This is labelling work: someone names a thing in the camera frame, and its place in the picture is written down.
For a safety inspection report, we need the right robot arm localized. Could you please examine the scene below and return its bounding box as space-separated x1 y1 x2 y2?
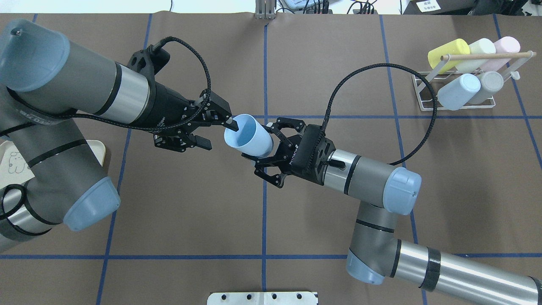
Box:
259 118 541 305

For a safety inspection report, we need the pink plastic cup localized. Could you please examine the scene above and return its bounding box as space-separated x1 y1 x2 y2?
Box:
480 36 521 72

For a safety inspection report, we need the blue plastic cup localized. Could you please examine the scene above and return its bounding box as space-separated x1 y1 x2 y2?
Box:
224 114 274 158
437 74 481 111

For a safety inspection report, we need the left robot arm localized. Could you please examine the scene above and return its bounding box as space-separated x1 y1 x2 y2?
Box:
1 19 238 251

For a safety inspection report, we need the white plastic tray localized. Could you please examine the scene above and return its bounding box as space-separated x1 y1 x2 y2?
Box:
0 140 106 191

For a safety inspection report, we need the yellow plastic cup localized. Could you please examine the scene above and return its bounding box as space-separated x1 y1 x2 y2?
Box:
428 38 470 75

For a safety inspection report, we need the aluminium frame post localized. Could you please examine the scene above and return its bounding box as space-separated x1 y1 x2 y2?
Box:
255 0 277 20

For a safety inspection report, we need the cream plastic cup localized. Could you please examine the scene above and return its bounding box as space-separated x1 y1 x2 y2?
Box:
455 38 497 73

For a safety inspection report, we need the grey plastic cup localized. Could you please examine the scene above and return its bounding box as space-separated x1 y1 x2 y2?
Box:
468 71 504 105

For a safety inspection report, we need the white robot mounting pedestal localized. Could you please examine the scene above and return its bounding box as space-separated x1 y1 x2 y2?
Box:
207 291 319 305

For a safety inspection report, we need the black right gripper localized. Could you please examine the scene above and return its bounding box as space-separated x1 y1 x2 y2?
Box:
241 117 336 189

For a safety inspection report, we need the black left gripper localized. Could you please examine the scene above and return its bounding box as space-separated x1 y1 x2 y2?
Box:
127 50 239 153

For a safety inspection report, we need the white wire cup rack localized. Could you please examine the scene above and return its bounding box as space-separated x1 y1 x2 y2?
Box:
412 50 537 111

